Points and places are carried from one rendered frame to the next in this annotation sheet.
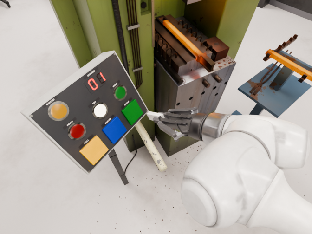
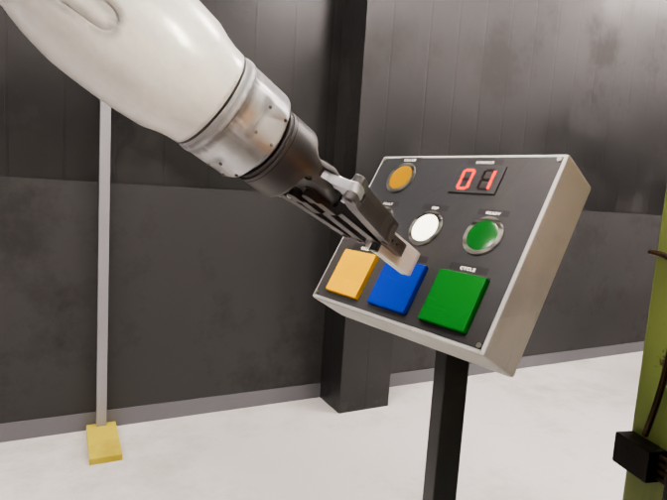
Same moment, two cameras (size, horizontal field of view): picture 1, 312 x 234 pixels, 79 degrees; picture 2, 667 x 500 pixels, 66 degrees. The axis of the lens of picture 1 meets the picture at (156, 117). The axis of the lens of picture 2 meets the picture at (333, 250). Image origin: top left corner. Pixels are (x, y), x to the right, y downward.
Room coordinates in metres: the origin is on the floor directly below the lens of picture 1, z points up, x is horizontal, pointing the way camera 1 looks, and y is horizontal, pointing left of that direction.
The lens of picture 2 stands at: (0.45, -0.57, 1.14)
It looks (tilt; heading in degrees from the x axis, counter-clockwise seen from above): 7 degrees down; 105
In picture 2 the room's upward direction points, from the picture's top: 4 degrees clockwise
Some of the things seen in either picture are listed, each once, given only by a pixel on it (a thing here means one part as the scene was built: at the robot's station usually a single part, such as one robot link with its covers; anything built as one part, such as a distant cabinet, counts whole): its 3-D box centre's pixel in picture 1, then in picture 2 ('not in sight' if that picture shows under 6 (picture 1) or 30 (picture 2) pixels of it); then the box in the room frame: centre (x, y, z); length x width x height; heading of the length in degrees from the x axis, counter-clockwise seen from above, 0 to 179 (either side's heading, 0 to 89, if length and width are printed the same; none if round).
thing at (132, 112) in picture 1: (132, 112); (454, 301); (0.43, 0.09, 1.01); 0.07 x 0.05 x 0.07; 143
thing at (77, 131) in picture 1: (77, 131); not in sight; (0.30, 0.25, 1.09); 0.05 x 0.03 x 0.04; 118
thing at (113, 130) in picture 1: (114, 129); (398, 286); (0.35, 0.15, 1.01); 0.07 x 0.05 x 0.07; 143
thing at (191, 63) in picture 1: (173, 42); not in sight; (0.95, -0.10, 0.96); 0.42 x 0.20 x 0.09; 28
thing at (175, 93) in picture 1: (176, 73); not in sight; (0.99, -0.14, 0.69); 0.56 x 0.38 x 0.45; 28
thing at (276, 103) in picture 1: (274, 87); not in sight; (0.88, -0.80, 0.66); 0.40 x 0.30 x 0.02; 128
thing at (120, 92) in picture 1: (120, 92); (482, 235); (0.46, 0.13, 1.09); 0.05 x 0.03 x 0.04; 118
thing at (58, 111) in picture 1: (58, 111); (400, 177); (0.32, 0.28, 1.16); 0.05 x 0.03 x 0.04; 118
